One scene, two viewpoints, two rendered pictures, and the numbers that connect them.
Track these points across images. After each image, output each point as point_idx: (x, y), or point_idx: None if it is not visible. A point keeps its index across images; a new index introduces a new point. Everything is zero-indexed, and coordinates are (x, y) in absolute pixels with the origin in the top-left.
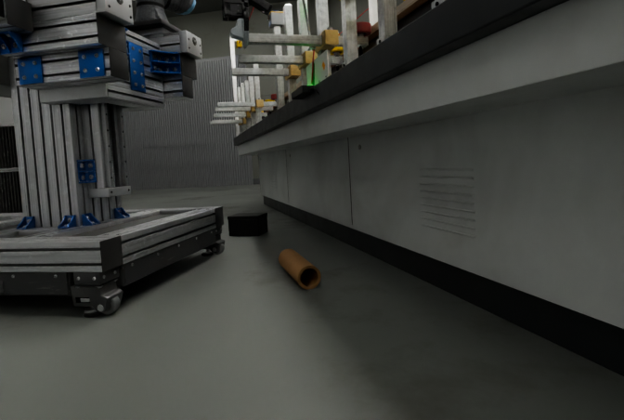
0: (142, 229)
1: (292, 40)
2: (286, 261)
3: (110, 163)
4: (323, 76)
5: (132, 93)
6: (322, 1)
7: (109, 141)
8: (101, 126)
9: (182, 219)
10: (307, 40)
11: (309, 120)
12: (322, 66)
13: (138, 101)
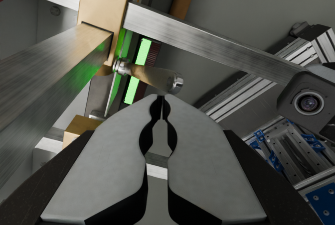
0: (286, 57)
1: (208, 30)
2: (184, 17)
3: (298, 142)
4: None
5: (329, 179)
6: (43, 64)
7: (310, 156)
8: (325, 168)
9: (236, 91)
10: (170, 16)
11: None
12: (138, 1)
13: (311, 177)
